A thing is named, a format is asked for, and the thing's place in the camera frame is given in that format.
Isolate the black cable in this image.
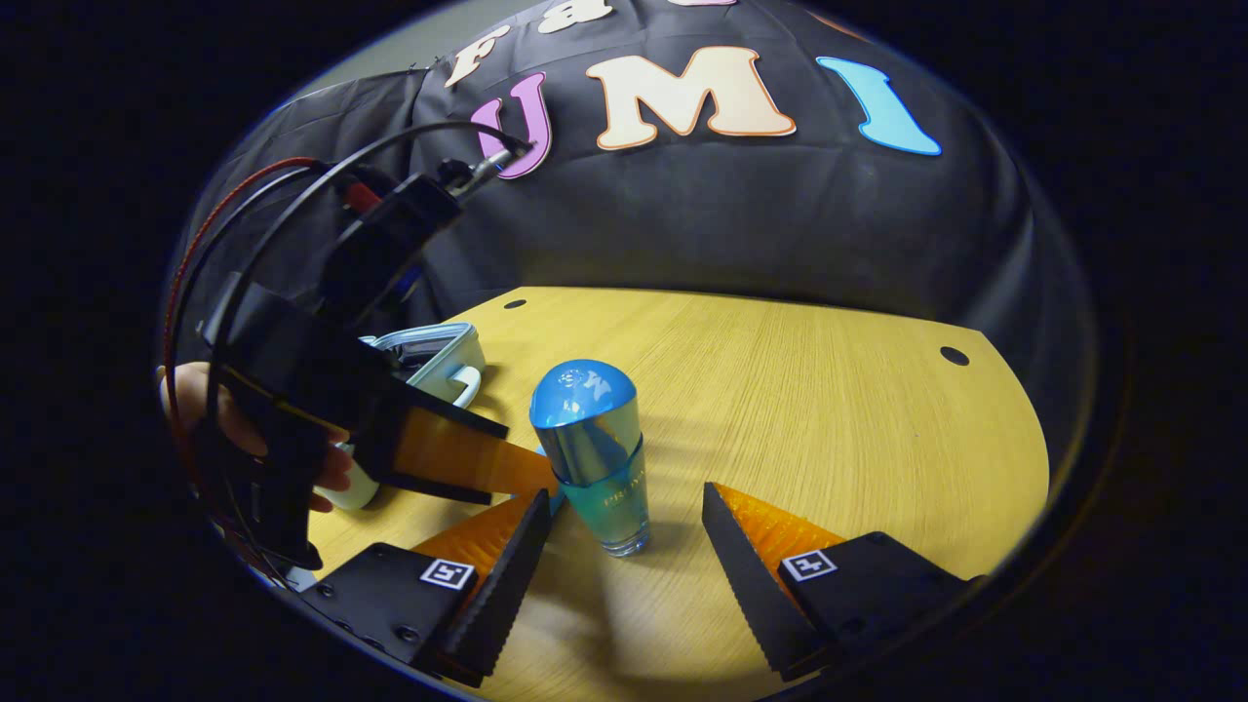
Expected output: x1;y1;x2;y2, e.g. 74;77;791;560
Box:
203;119;535;410

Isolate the light blue suitcase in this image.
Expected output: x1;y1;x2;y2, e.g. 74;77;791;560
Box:
317;322;487;513

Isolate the blue capped glass bottle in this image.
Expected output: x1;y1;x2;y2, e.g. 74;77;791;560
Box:
529;359;652;559

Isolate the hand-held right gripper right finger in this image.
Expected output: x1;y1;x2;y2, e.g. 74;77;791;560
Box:
702;482;981;683

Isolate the red cable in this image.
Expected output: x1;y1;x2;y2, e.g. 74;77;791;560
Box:
164;154;328;479

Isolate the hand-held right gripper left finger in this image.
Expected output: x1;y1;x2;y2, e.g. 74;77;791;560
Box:
302;487;554;688

